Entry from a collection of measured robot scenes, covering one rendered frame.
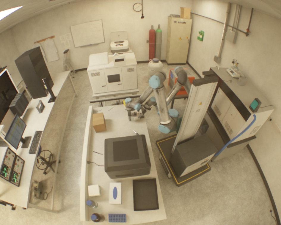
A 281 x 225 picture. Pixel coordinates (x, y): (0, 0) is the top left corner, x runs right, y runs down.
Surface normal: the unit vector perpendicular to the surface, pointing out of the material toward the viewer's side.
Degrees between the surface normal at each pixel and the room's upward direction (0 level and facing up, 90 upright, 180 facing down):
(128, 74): 90
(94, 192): 0
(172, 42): 90
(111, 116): 0
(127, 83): 90
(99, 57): 40
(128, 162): 0
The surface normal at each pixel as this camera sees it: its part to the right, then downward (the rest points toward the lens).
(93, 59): 0.07, -0.07
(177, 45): 0.14, 0.71
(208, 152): -0.02, -0.70
